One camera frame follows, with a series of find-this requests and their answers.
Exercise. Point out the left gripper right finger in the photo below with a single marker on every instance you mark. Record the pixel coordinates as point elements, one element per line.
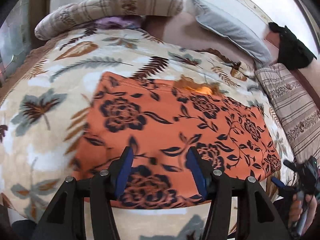
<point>257,218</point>

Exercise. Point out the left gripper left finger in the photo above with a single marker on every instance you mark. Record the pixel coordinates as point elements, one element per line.
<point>64,217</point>

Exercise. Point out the orange black floral garment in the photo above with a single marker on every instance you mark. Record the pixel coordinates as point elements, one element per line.
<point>160,122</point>

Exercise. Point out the person's right hand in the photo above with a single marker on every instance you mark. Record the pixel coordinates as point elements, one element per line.
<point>296,211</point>

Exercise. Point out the striped beige flat pillow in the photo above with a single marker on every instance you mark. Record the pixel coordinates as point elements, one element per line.
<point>295,107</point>

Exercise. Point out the cream leaf-pattern blanket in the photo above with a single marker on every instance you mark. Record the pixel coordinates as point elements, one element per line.
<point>44,113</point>

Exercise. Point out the black cloth on headboard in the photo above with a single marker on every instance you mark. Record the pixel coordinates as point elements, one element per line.
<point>293,54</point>

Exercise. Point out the grey pillow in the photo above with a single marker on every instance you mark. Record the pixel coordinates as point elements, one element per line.
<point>221,23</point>

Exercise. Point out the stained glass window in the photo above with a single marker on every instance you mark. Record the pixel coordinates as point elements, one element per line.
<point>15,39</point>

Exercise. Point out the pink bed headboard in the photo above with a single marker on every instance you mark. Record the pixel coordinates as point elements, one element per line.
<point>184,31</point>

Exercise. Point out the purple cloth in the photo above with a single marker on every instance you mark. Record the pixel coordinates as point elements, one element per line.
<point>120,22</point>

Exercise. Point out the striped beige bolster pillow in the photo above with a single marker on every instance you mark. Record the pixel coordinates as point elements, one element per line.
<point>68,16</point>

